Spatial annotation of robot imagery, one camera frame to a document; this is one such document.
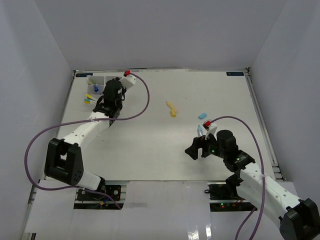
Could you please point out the white left organizer box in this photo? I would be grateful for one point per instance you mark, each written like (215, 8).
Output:
(100, 83)

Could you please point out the thin yellow highlighter pen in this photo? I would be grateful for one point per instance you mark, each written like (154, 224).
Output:
(90, 81)

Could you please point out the black table logo label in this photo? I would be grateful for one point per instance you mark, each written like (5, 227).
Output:
(83, 75)
(234, 74)

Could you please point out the white marker yellow cap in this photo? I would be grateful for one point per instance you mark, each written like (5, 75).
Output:
(88, 96)

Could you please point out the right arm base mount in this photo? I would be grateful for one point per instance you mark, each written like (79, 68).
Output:
(224, 198)

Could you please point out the yellow highlighter body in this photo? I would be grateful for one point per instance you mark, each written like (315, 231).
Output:
(171, 106)

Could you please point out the white organizer box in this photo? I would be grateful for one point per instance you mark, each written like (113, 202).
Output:
(100, 83)
(109, 78)

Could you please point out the white marker orange cap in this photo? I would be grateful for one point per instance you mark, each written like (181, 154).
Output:
(90, 101)

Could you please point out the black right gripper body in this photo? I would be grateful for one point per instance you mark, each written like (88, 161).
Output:
(210, 146)

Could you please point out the white right organizer box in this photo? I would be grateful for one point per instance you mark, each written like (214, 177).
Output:
(109, 78)

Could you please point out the light blue highlighter cap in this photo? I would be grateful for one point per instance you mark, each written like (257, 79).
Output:
(202, 116)

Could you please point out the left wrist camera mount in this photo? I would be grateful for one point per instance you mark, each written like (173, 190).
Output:
(128, 80)

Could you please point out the blue cap spray bottle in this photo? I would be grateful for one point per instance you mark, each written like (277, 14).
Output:
(96, 90)

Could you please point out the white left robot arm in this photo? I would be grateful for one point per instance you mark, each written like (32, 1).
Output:
(64, 159)

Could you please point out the yellow highlighter cap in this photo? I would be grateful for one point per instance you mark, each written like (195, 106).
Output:
(173, 113)

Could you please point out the white front cover panel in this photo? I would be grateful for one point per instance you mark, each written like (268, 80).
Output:
(152, 210)

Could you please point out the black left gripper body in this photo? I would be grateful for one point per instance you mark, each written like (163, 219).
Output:
(123, 90)

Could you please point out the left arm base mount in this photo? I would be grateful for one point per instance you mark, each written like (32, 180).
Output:
(109, 200)

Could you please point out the aluminium table edge rail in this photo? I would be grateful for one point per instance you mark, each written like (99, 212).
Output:
(270, 150)

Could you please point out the black left table logo label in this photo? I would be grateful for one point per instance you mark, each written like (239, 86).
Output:
(83, 75)

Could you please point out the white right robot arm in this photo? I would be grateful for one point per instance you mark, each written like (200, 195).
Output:
(296, 219)

